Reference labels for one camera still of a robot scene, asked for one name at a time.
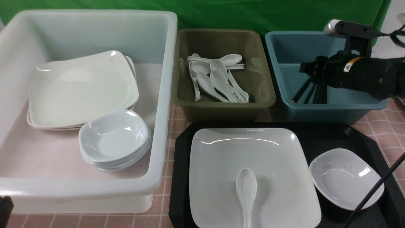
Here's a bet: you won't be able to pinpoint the small white bowl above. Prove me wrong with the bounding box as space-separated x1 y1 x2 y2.
309 148 381 211

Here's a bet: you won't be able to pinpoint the olive green plastic bin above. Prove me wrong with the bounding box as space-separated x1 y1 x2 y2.
172 28 276 122

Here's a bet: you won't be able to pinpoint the black chopsticks in bin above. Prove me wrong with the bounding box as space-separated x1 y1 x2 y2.
291 77 328 104

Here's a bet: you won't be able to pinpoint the stacked white square plates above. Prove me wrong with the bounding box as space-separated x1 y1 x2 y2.
27 51 139 130

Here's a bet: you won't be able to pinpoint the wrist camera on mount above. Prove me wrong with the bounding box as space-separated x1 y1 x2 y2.
323 19 383 57

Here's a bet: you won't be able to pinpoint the white ceramic spoon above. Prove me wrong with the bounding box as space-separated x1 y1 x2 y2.
236 168 258 228

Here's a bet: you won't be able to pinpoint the white spoons in bin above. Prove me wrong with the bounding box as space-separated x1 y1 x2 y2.
179 53 250 103

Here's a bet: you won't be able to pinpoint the teal plastic bin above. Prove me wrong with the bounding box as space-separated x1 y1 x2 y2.
265 31 389 125

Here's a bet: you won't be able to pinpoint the large white square plate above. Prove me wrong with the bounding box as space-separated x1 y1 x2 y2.
189 128 321 228

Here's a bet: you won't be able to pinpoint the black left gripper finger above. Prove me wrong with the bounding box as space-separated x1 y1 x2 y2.
0 196 14 228

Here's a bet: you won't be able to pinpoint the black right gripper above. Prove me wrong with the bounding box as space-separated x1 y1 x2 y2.
299 51 358 89

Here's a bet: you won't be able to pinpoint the black cable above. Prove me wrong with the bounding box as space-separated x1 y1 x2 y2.
343 152 405 228

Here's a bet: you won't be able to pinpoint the green backdrop cloth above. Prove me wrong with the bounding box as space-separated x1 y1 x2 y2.
1 0 391 36

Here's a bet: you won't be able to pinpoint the pink checkered tablecloth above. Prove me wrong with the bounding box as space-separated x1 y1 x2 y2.
8 99 404 228

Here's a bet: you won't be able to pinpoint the stacked small white bowls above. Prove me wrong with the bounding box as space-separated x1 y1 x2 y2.
78 110 152 172

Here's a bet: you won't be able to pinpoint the large white plastic tub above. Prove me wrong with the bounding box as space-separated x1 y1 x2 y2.
0 9 178 214

